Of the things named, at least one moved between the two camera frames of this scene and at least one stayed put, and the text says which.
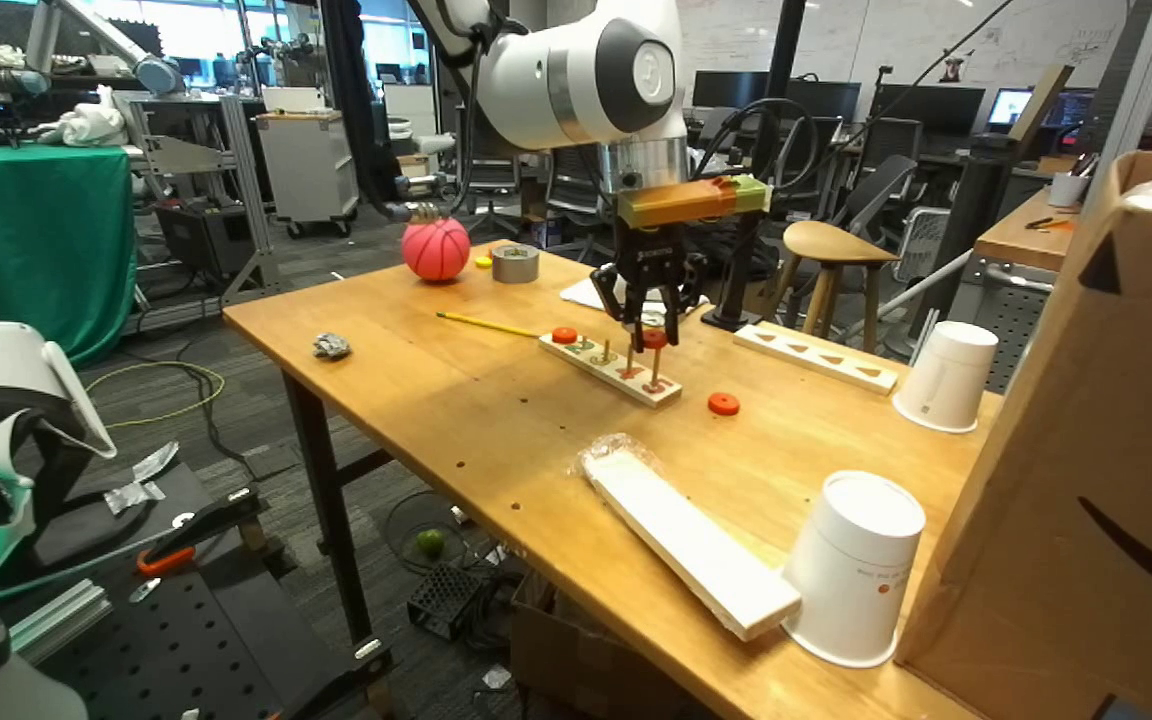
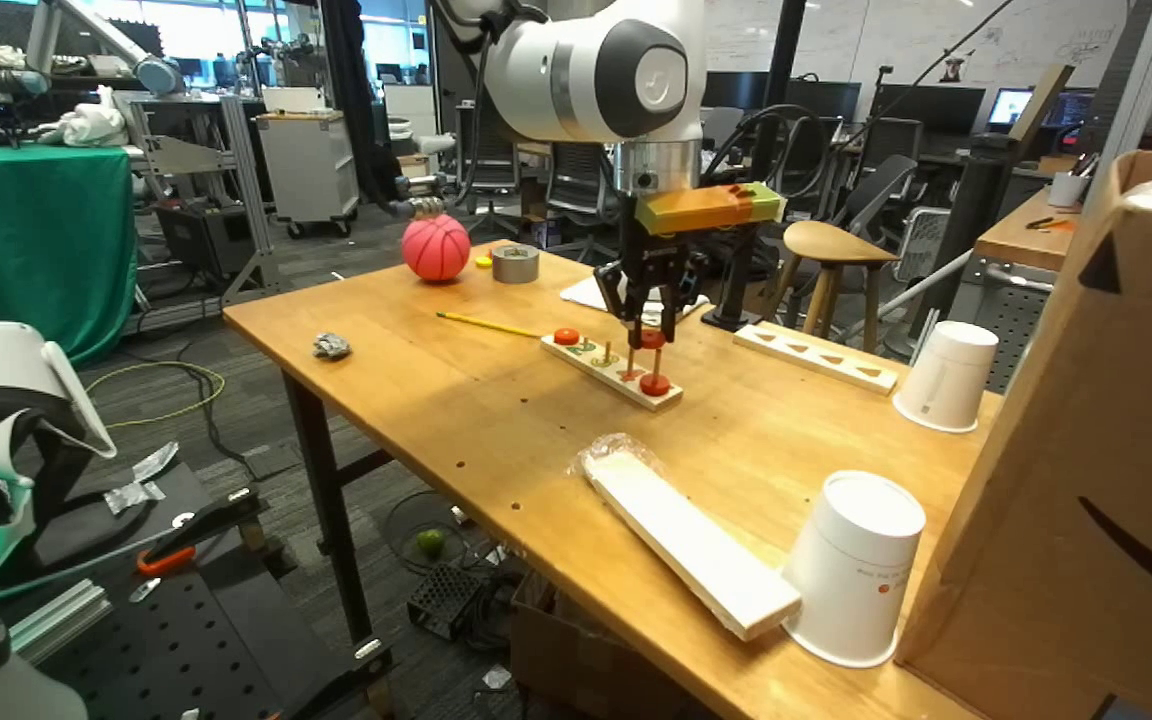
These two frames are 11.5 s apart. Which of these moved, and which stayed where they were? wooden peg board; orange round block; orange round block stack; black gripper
Moved: orange round block
Stayed: black gripper; orange round block stack; wooden peg board
